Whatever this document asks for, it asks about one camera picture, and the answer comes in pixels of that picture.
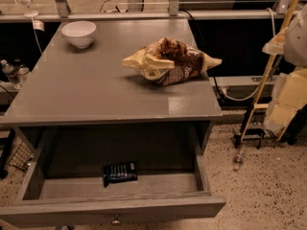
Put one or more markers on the grey open top drawer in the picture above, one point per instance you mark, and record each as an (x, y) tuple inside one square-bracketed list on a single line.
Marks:
[(64, 184)]

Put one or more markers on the clear bottle on floor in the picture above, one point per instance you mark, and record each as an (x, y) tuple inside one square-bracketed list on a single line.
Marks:
[(238, 159)]

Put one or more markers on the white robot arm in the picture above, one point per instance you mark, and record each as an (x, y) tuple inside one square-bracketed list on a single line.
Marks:
[(289, 94)]

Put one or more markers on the clear plastic water bottle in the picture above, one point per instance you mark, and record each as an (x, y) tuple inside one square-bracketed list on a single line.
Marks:
[(11, 73)]

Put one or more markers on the black wire basket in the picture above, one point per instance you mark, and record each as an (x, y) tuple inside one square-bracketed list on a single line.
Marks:
[(22, 157)]

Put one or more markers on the metal drawer knob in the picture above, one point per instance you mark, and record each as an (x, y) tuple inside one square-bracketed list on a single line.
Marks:
[(116, 221)]

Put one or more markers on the grey cabinet counter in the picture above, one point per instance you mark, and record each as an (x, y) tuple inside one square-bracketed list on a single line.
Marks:
[(94, 104)]

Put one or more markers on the white desk lamp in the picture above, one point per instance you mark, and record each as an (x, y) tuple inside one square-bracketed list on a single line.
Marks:
[(29, 12)]

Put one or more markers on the white ceramic bowl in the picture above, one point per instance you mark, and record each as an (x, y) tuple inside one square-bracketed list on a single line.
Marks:
[(79, 33)]

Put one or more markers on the yellow brown chip bag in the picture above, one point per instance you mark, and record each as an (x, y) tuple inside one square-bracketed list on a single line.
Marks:
[(168, 61)]

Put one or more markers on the grey metal rail frame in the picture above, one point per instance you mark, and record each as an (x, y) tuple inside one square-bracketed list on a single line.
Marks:
[(64, 10)]

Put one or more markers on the yellow wooden ladder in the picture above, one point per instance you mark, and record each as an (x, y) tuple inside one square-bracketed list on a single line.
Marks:
[(271, 64)]

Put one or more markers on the dark blue rxbar wrapper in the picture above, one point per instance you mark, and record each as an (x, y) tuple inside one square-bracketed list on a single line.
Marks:
[(118, 173)]

